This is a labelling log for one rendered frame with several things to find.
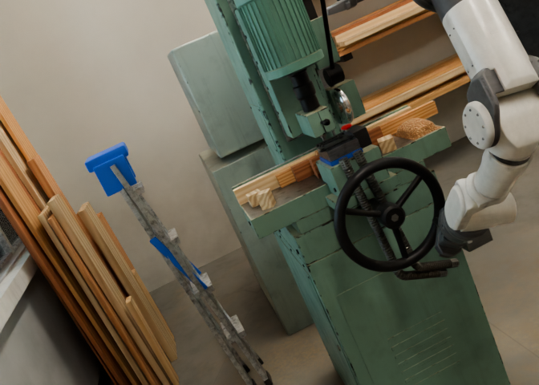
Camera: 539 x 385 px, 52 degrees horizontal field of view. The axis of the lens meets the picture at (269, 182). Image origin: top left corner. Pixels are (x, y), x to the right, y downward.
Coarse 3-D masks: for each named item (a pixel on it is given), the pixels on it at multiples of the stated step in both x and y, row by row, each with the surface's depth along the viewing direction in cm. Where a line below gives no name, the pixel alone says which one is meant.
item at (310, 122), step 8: (296, 112) 169; (304, 112) 163; (312, 112) 158; (320, 112) 157; (328, 112) 157; (304, 120) 161; (312, 120) 157; (320, 120) 157; (304, 128) 166; (312, 128) 157; (320, 128) 158; (328, 128) 158; (312, 136) 161; (320, 136) 163
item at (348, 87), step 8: (344, 80) 183; (352, 80) 178; (328, 88) 181; (344, 88) 178; (352, 88) 178; (328, 96) 180; (352, 96) 179; (352, 104) 179; (360, 104) 180; (336, 112) 180; (360, 112) 180
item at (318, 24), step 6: (318, 18) 174; (312, 24) 174; (318, 24) 174; (318, 30) 175; (324, 30) 175; (318, 36) 175; (324, 36) 175; (330, 36) 176; (318, 42) 175; (324, 42) 176; (324, 48) 176; (336, 48) 178; (324, 54) 176; (336, 54) 177; (324, 60) 177; (336, 60) 178; (318, 66) 177; (324, 66) 177
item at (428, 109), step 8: (424, 104) 168; (432, 104) 168; (408, 112) 167; (416, 112) 167; (424, 112) 168; (432, 112) 168; (392, 120) 166; (400, 120) 166; (384, 128) 166; (392, 128) 166; (288, 168) 164; (280, 176) 162; (288, 176) 163; (280, 184) 163
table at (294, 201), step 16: (400, 144) 154; (416, 144) 152; (432, 144) 153; (448, 144) 154; (416, 160) 153; (272, 192) 162; (288, 192) 155; (304, 192) 149; (320, 192) 149; (368, 192) 142; (256, 208) 155; (272, 208) 149; (288, 208) 148; (304, 208) 149; (320, 208) 150; (256, 224) 147; (272, 224) 148; (288, 224) 149
